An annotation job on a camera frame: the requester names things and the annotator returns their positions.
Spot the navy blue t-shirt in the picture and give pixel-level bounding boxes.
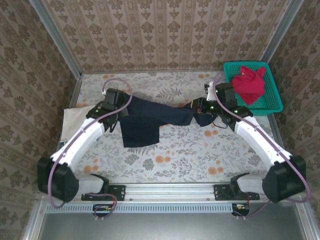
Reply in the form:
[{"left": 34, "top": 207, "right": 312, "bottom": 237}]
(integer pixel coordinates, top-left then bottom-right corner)
[{"left": 119, "top": 92, "right": 214, "bottom": 148}]

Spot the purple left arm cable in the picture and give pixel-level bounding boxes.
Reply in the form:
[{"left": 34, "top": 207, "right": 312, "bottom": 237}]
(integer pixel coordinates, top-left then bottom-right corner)
[{"left": 48, "top": 77, "right": 133, "bottom": 221}]

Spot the white folded t-shirt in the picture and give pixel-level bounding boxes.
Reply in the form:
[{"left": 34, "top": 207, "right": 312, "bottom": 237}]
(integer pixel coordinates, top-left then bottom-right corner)
[{"left": 60, "top": 105, "right": 95, "bottom": 147}]

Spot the red t-shirt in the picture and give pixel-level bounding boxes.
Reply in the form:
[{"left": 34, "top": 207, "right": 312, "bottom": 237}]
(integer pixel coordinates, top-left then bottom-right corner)
[{"left": 230, "top": 65, "right": 266, "bottom": 106}]

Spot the grey slotted cable duct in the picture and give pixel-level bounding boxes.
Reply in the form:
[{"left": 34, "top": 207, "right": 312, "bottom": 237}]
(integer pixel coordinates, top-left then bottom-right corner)
[{"left": 61, "top": 202, "right": 235, "bottom": 214}]

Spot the aluminium table side rail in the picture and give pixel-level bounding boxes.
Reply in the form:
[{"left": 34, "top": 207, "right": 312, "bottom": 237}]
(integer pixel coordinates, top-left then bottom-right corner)
[
  {"left": 66, "top": 74, "right": 83, "bottom": 110},
  {"left": 267, "top": 115, "right": 286, "bottom": 152}
]

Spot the aluminium mounting rail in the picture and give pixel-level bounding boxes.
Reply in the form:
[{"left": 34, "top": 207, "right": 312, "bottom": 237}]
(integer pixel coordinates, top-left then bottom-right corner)
[{"left": 74, "top": 182, "right": 270, "bottom": 202}]

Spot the small black connector board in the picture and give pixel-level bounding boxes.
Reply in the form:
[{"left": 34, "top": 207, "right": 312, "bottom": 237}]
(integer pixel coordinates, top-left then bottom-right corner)
[
  {"left": 231, "top": 202, "right": 251, "bottom": 216},
  {"left": 92, "top": 203, "right": 114, "bottom": 214}
]

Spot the teal plastic basket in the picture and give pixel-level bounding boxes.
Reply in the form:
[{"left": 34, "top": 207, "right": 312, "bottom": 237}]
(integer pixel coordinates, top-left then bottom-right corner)
[{"left": 223, "top": 61, "right": 284, "bottom": 116}]

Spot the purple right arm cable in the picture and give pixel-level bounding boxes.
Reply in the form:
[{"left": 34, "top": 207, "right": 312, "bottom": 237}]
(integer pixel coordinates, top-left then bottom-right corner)
[{"left": 213, "top": 73, "right": 313, "bottom": 221}]

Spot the floral tablecloth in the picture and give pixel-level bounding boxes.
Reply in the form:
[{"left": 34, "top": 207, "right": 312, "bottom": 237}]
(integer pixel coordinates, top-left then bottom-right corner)
[{"left": 56, "top": 71, "right": 288, "bottom": 185}]

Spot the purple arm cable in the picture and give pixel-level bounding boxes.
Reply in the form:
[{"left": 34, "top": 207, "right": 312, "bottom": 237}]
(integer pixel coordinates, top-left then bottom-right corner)
[
  {"left": 48, "top": 77, "right": 133, "bottom": 221},
  {"left": 213, "top": 73, "right": 313, "bottom": 221}
]

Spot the aluminium frame post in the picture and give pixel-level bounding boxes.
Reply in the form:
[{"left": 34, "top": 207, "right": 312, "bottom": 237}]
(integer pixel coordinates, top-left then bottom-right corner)
[
  {"left": 27, "top": 0, "right": 83, "bottom": 79},
  {"left": 261, "top": 0, "right": 305, "bottom": 66}
]

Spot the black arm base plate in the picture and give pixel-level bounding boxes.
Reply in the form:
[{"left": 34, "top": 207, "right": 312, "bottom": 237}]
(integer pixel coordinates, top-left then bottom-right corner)
[
  {"left": 81, "top": 184, "right": 126, "bottom": 202},
  {"left": 213, "top": 184, "right": 261, "bottom": 202}
]

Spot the grey metal sheet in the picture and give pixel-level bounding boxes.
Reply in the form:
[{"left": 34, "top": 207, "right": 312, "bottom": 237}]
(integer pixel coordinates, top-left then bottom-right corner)
[{"left": 37, "top": 212, "right": 312, "bottom": 240}]

